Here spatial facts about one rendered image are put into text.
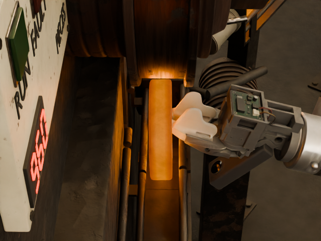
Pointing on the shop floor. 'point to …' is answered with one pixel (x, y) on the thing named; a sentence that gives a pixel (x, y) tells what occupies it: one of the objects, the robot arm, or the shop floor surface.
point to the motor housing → (230, 71)
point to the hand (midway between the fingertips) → (162, 120)
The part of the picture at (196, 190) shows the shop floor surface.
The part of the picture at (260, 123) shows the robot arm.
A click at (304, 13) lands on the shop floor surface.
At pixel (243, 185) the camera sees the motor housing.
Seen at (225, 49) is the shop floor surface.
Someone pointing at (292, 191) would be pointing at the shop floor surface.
